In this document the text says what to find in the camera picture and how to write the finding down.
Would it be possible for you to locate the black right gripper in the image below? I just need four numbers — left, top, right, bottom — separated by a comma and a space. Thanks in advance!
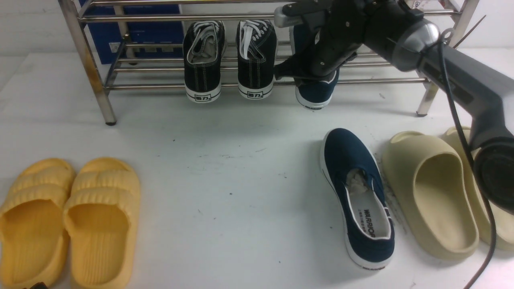
273, 0, 400, 81

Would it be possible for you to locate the navy canvas sneaker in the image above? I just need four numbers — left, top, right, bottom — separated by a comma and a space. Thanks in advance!
289, 24, 339, 110
320, 128, 395, 271

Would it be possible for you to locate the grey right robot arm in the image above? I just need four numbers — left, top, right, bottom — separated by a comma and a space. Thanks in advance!
274, 0, 514, 213

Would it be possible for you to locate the stainless steel shoe rack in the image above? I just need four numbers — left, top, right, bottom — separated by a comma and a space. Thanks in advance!
58, 0, 480, 126

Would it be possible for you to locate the blue box behind rack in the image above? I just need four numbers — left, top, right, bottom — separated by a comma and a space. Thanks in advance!
88, 5, 184, 65

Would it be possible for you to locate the right black canvas sneaker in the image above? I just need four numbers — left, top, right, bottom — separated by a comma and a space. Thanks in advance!
236, 20, 278, 100

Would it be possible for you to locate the black canvas sneaker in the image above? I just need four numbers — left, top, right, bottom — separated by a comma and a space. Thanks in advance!
236, 20, 278, 100
182, 20, 226, 104

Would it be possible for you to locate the left black canvas sneaker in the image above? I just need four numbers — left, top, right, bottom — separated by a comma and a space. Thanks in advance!
182, 20, 226, 104

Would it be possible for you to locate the left beige foam slide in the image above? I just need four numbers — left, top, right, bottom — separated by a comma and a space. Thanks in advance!
381, 130, 479, 261

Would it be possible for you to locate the beige foam slide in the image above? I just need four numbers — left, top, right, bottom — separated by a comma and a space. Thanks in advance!
381, 130, 479, 261
441, 126, 514, 252

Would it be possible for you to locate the right beige foam slide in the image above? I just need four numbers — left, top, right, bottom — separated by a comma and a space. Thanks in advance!
441, 126, 514, 252

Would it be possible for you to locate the right yellow rubber slipper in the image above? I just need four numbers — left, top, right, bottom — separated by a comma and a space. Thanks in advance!
63, 157, 141, 289

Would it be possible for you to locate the yellow rubber slipper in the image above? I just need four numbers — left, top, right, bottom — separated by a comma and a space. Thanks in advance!
1, 159, 75, 289
63, 157, 141, 289

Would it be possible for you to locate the left yellow rubber slipper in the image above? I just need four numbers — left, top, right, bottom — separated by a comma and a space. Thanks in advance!
1, 159, 75, 289

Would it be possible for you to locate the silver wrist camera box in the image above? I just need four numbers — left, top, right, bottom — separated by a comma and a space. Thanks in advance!
273, 4, 313, 28

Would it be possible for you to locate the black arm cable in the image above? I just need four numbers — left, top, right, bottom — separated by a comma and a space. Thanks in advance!
437, 28, 498, 289

